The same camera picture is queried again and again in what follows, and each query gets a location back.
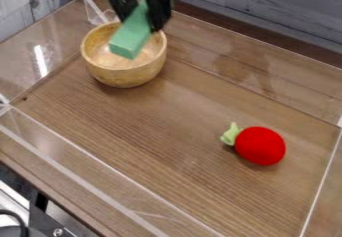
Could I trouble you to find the clear acrylic tray walls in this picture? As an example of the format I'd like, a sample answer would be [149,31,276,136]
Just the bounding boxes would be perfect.
[0,0,342,237]

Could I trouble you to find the red plush strawberry toy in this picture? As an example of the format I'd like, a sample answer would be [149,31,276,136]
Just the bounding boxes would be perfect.
[220,122,286,166]

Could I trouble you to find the black metal table leg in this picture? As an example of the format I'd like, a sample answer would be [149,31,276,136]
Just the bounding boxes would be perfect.
[28,192,76,237]

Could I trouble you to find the green rectangular block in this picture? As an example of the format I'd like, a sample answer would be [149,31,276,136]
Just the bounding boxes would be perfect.
[108,0,151,60]

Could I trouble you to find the black cable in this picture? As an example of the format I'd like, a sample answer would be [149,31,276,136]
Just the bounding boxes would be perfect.
[0,209,30,237]

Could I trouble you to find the light wooden bowl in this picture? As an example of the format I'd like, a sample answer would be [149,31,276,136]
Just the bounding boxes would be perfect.
[80,22,167,88]

